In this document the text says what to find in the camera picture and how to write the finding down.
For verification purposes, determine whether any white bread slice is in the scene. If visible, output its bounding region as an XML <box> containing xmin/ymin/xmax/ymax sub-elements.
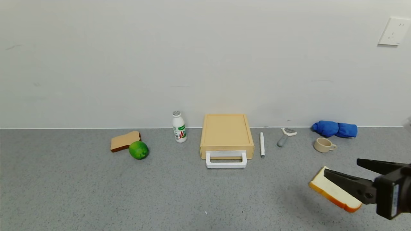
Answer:
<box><xmin>309</xmin><ymin>166</ymin><xmax>363</xmax><ymax>213</ymax></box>

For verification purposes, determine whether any green lime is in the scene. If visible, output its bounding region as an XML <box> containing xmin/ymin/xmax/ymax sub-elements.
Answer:
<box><xmin>129</xmin><ymin>141</ymin><xmax>149</xmax><ymax>160</ymax></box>

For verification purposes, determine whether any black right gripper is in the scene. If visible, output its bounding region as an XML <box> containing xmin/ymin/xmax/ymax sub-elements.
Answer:
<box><xmin>324</xmin><ymin>158</ymin><xmax>411</xmax><ymax>220</ymax></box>

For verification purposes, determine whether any white milk bottle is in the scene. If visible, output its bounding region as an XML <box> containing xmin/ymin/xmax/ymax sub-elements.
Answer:
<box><xmin>172</xmin><ymin>111</ymin><xmax>187</xmax><ymax>143</ymax></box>

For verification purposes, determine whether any beige cup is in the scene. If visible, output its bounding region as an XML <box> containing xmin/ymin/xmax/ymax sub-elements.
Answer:
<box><xmin>314</xmin><ymin>138</ymin><xmax>337</xmax><ymax>153</ymax></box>

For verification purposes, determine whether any grey handled peeler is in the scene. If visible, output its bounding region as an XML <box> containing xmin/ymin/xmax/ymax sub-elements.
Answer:
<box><xmin>277</xmin><ymin>128</ymin><xmax>297</xmax><ymax>148</ymax></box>

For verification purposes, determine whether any rolled blue cloth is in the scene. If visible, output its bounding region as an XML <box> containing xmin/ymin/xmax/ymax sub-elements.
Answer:
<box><xmin>311</xmin><ymin>121</ymin><xmax>358</xmax><ymax>139</ymax></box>

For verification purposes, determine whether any yellow drawer cabinet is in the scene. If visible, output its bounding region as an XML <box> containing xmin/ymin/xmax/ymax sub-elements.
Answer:
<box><xmin>200</xmin><ymin>114</ymin><xmax>255</xmax><ymax>160</ymax></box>

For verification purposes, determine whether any brown toast slice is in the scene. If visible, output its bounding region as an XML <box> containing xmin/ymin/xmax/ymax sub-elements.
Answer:
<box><xmin>110</xmin><ymin>131</ymin><xmax>141</xmax><ymax>153</ymax></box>

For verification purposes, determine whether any white wall socket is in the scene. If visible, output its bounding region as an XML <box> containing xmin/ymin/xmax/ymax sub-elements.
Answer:
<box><xmin>378</xmin><ymin>17</ymin><xmax>411</xmax><ymax>46</ymax></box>

